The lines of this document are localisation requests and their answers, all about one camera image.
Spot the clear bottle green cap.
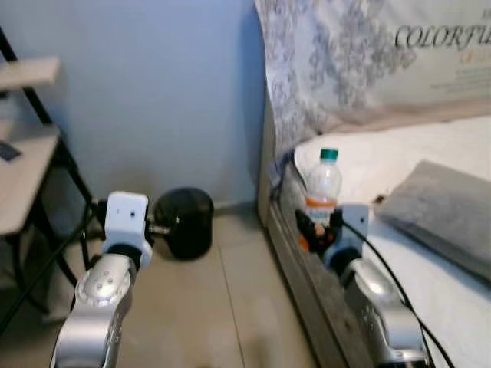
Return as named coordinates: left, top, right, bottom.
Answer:
left=305, top=147, right=344, bottom=231

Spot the grey pillow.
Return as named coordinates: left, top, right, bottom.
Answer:
left=374, top=159, right=491, bottom=281

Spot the black waste bin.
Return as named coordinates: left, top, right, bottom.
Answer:
left=153, top=187, right=216, bottom=261

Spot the white mattress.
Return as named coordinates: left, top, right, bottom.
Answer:
left=293, top=115, right=491, bottom=368

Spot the small dark flat object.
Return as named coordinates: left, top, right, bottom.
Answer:
left=0, top=142, right=22, bottom=162

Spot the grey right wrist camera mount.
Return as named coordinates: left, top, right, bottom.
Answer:
left=338, top=203, right=371, bottom=252

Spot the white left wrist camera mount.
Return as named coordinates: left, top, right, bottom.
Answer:
left=104, top=192, right=151, bottom=248

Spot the grey bed frame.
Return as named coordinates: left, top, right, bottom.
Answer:
left=255, top=100, right=361, bottom=368

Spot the wooden shelf black frame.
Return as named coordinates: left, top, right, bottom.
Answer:
left=0, top=27, right=101, bottom=338

